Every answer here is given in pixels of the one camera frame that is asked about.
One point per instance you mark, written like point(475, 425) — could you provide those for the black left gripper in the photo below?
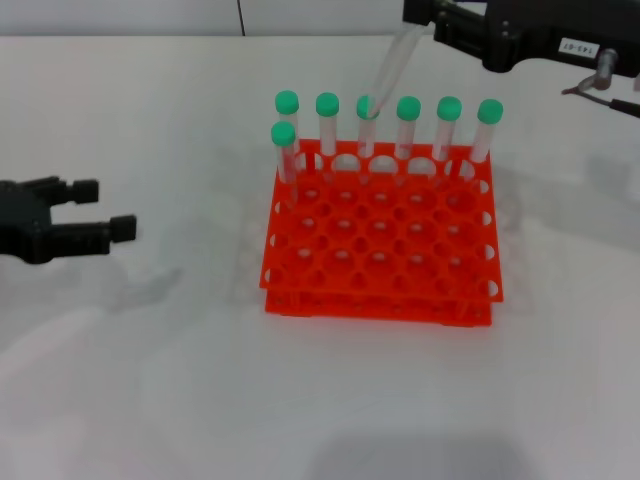
point(25, 225)

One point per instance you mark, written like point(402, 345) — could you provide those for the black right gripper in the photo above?
point(530, 30)

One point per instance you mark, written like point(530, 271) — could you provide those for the green-capped clear test tube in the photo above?
point(286, 101)
point(362, 109)
point(327, 103)
point(449, 107)
point(282, 133)
point(397, 65)
point(490, 111)
point(408, 107)

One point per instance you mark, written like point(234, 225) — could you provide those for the orange test tube rack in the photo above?
point(380, 240)

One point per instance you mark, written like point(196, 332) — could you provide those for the silver pin on right gripper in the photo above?
point(607, 65)

